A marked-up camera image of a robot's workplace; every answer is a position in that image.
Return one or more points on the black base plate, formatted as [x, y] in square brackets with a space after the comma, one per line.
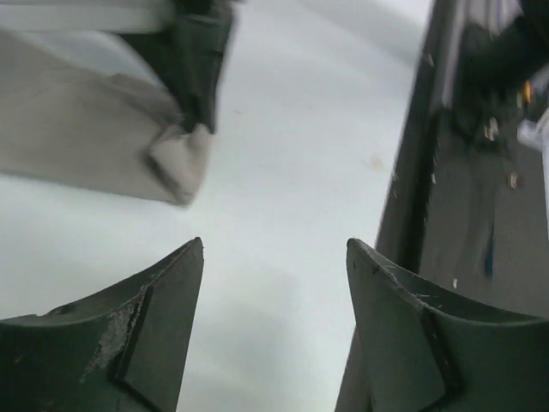
[443, 215]

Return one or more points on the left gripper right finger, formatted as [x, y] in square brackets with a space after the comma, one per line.
[426, 348]

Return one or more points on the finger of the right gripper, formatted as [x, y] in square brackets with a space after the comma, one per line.
[187, 54]

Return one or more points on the grey underwear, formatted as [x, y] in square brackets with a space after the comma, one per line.
[82, 109]

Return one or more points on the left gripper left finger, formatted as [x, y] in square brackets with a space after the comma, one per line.
[121, 349]

